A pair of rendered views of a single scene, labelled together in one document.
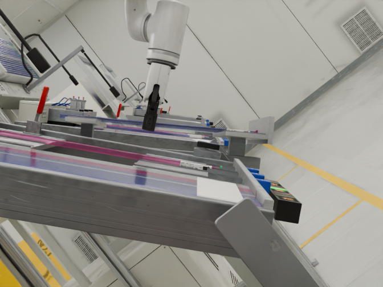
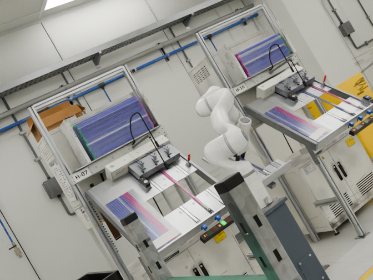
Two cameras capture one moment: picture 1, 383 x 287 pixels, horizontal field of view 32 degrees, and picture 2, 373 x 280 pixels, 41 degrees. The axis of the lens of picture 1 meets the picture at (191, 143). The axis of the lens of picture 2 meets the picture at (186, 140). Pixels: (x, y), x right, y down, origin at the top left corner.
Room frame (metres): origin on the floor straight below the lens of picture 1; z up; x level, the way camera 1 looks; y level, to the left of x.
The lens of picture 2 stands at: (-0.25, -2.70, 1.16)
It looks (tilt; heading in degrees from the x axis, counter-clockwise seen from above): 1 degrees up; 59
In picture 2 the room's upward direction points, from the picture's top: 30 degrees counter-clockwise
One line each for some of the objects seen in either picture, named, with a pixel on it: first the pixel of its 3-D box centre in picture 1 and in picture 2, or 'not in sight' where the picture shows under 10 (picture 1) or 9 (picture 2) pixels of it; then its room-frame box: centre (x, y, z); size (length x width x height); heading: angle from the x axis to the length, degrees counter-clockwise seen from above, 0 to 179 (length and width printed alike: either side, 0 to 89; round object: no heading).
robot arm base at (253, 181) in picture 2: not in sight; (253, 192); (1.18, -0.62, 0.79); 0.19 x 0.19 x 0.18
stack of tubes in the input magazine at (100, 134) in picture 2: not in sight; (113, 128); (1.19, 0.48, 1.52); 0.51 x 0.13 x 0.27; 178
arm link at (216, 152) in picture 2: not in sight; (227, 159); (1.16, -0.60, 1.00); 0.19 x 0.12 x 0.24; 133
